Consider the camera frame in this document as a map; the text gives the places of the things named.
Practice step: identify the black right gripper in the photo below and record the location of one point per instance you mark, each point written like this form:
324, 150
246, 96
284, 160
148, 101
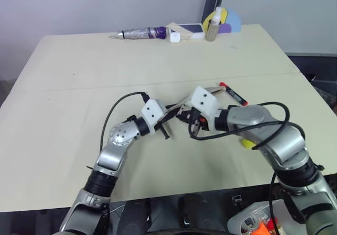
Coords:
196, 119

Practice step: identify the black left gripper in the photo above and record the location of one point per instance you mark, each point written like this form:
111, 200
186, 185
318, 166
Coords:
161, 123

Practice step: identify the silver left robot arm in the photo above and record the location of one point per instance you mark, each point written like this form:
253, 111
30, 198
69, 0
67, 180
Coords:
113, 153

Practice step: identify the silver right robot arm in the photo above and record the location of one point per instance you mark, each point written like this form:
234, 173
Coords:
284, 145

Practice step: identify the black marker with red cap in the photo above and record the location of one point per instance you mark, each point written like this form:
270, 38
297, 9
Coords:
235, 93

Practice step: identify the yellow highlighter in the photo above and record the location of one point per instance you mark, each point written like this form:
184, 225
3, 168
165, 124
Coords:
247, 143

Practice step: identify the small white cube charger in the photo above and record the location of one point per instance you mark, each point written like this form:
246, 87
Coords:
175, 38

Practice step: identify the flat light wooden stick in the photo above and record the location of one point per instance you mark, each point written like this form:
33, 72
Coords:
181, 30

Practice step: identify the dark rounded shapes under table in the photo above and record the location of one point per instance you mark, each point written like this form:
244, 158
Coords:
168, 214

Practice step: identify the white box with dark lid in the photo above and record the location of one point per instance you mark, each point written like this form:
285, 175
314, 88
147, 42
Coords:
194, 30

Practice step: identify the clear bottle white cap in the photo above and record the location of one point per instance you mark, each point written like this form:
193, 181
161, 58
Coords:
212, 32

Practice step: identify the purple paper disc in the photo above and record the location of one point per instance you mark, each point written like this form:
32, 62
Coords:
225, 29

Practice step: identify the yellow paper disc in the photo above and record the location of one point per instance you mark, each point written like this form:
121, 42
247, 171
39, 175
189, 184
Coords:
208, 20

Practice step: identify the clear spray bottle white pump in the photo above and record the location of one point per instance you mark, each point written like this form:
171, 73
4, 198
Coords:
216, 16

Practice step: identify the white device with orange parts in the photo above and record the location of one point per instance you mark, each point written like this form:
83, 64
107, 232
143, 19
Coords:
252, 216

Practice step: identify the light blue paper disc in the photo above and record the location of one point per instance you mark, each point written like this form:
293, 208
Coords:
234, 19

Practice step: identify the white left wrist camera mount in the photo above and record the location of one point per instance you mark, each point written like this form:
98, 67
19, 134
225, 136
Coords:
152, 112

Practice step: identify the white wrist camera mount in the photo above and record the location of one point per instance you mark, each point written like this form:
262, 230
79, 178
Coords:
152, 112
202, 101

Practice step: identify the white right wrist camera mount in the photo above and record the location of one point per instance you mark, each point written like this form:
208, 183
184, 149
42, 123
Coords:
202, 101

